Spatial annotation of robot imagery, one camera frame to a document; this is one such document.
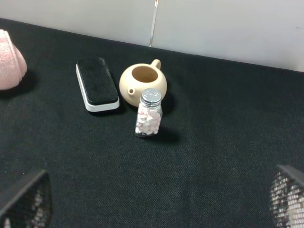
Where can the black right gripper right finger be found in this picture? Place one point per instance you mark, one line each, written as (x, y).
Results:
(287, 197)

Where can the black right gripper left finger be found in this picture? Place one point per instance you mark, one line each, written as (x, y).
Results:
(28, 202)

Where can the black table cloth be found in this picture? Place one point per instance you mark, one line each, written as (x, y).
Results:
(225, 127)

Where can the black white board eraser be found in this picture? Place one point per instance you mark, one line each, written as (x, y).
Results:
(96, 84)

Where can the pink rolled towel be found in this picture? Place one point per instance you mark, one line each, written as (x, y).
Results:
(12, 63)

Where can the glass bottle of pink candies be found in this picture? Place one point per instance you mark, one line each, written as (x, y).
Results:
(149, 113)

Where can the beige clay teapot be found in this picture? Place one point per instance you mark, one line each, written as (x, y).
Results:
(138, 77)

